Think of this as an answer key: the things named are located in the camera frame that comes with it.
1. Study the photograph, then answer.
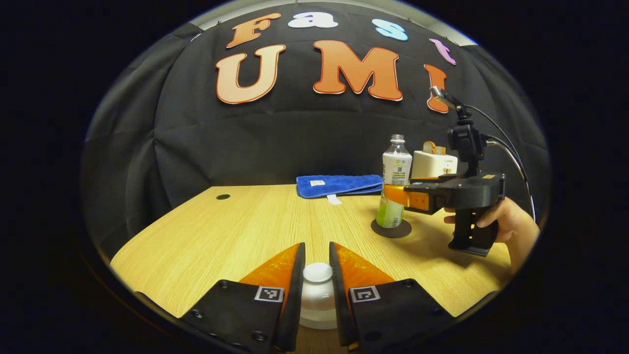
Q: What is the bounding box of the cream white toaster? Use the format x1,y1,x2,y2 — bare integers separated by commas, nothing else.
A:
412,150,458,179

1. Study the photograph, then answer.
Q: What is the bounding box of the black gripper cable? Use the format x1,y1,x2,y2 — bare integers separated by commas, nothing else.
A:
466,105,537,222

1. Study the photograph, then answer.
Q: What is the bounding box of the dark round coaster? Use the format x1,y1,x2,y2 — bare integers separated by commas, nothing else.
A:
371,219,412,239

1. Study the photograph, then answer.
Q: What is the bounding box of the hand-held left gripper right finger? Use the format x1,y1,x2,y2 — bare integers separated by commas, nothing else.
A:
329,241,455,351

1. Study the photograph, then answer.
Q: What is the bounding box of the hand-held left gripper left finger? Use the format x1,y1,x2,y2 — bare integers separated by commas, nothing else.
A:
179,242,306,354

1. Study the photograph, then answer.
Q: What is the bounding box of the blue towel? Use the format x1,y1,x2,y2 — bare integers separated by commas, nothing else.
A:
296,175,384,205

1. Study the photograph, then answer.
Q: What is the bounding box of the clear water bottle green label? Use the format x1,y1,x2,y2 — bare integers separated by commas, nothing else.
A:
376,134,413,229

